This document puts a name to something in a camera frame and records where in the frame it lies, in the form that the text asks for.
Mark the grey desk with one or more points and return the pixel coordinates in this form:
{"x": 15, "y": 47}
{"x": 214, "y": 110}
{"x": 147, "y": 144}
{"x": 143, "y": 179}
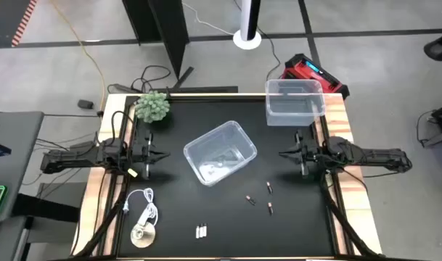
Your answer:
{"x": 14, "y": 163}

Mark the white pole with round base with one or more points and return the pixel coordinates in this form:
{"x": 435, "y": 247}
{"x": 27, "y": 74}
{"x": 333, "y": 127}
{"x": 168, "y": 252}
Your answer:
{"x": 246, "y": 40}

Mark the yellow tag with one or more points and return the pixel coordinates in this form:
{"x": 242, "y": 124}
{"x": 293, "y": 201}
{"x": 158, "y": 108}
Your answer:
{"x": 133, "y": 173}

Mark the round gold lamp base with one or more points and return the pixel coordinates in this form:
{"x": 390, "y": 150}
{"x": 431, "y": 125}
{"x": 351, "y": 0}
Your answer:
{"x": 142, "y": 237}

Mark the black power adapter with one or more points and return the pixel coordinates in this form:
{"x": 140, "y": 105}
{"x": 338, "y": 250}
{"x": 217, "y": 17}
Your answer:
{"x": 85, "y": 104}

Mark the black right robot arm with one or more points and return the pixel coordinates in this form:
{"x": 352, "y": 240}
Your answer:
{"x": 369, "y": 156}

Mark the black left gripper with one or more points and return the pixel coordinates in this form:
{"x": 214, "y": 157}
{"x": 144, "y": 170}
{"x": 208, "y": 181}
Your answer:
{"x": 147, "y": 145}

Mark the copper and black battery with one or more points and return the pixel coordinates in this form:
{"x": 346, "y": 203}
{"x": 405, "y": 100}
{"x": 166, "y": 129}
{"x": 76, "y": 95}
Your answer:
{"x": 270, "y": 208}
{"x": 250, "y": 199}
{"x": 269, "y": 187}

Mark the black chair base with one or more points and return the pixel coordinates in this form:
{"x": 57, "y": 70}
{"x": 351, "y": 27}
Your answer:
{"x": 440, "y": 47}

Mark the dark mat with striped edge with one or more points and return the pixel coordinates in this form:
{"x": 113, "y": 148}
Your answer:
{"x": 6, "y": 18}

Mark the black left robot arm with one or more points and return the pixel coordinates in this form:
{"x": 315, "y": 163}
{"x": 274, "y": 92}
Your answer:
{"x": 68, "y": 157}

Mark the clear plastic bin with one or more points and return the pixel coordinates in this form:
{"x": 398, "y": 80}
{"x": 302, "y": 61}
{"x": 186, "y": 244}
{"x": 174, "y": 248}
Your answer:
{"x": 220, "y": 152}
{"x": 295, "y": 103}

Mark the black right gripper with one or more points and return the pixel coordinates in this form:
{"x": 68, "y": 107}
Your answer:
{"x": 304, "y": 152}

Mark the green artificial plant ball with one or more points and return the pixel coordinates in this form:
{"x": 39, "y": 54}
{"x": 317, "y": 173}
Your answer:
{"x": 152, "y": 107}

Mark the silver battery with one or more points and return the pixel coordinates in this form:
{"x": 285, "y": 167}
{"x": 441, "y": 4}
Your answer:
{"x": 197, "y": 232}
{"x": 201, "y": 231}
{"x": 205, "y": 230}

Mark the black partition stand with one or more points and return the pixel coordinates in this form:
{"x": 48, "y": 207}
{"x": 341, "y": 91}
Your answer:
{"x": 170, "y": 36}

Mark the red and black power station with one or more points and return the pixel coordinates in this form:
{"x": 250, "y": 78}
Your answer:
{"x": 315, "y": 74}

